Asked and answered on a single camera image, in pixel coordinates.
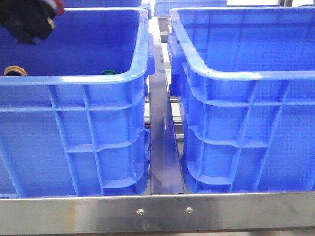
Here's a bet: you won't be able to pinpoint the red mushroom push button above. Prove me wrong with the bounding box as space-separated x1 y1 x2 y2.
47 0 64 16

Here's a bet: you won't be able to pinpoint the yellow mushroom push button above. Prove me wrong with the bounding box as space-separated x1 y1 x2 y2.
4 65 27 76

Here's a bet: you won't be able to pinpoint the right blue plastic bin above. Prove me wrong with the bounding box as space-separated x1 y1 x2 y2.
168 6 315 193

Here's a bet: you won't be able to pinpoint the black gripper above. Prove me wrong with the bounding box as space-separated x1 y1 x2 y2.
0 0 56 44

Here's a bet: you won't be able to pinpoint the left blue plastic bin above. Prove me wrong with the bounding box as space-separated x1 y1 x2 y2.
0 7 155 198

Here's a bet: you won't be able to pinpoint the blue plastic bin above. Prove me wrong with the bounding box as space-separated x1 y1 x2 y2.
168 6 315 193
0 7 155 198

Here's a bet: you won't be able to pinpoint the rear left blue bin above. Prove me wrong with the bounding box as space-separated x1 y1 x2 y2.
63 0 151 9

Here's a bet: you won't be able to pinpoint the rear right blue bin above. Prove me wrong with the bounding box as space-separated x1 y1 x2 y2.
154 0 227 16

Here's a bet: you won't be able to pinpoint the steel shelf front rail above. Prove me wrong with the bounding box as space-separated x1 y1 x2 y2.
0 192 315 235

